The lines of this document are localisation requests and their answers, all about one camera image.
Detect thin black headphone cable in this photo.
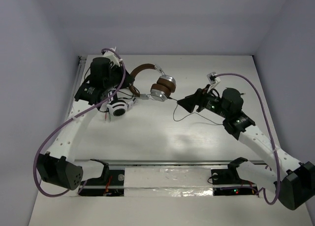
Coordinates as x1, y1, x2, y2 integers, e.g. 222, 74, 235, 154
169, 96, 226, 126

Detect brown silver headphones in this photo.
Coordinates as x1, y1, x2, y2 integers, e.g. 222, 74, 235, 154
129, 64, 176, 102

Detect black white headphones cable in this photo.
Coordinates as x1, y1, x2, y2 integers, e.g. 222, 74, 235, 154
103, 87, 138, 123

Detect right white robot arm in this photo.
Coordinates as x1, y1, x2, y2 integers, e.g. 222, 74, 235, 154
177, 88, 315, 210

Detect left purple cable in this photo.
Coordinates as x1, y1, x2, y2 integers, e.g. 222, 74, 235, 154
33, 47, 126, 196

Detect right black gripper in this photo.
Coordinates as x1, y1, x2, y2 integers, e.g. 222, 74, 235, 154
177, 84, 230, 119

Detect white black headphones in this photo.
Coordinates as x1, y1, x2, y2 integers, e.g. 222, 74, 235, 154
105, 90, 138, 117

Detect metal base rail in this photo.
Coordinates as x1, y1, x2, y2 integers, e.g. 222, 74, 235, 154
78, 164, 259, 197

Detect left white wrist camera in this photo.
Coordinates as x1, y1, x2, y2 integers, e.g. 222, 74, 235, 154
101, 48, 120, 65

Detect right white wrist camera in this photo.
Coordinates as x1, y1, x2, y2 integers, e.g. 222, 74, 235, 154
207, 72, 221, 90

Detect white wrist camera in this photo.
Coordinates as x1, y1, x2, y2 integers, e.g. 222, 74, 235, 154
101, 48, 120, 65
207, 72, 221, 90

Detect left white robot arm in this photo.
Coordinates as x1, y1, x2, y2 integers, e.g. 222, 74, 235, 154
33, 55, 132, 197

